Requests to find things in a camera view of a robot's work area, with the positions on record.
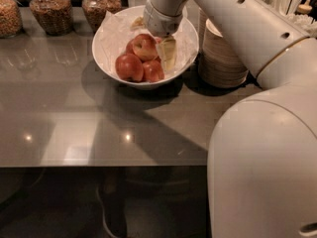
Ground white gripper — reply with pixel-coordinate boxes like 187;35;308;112
130;0;183;70

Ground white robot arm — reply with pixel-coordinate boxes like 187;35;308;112
144;0;317;238

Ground hidden rear red apple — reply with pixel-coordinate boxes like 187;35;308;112
126;39;134;54

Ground white ceramic bowl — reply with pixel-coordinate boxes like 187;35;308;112
91;5;200;91

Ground rear stack paper bowls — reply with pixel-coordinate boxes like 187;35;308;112
198;9;207;49

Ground stack paper bowls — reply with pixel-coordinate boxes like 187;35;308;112
198;9;207;49
198;20;248;88

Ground right glass cereal jar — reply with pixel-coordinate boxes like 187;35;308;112
81;0;122;32

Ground glass cereal jar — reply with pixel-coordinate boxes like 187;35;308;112
81;0;122;32
29;0;73;36
0;0;23;38

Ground front stack paper bowls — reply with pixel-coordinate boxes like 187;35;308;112
198;20;248;88

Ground middle glass cereal jar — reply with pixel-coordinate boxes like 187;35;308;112
29;0;73;36

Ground white plastic cutlery bunch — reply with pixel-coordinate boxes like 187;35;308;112
262;0;317;38

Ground left glass cereal jar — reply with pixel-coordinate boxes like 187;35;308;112
0;0;23;38

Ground black shoe white sole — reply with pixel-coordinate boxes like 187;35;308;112
96;187;127;238

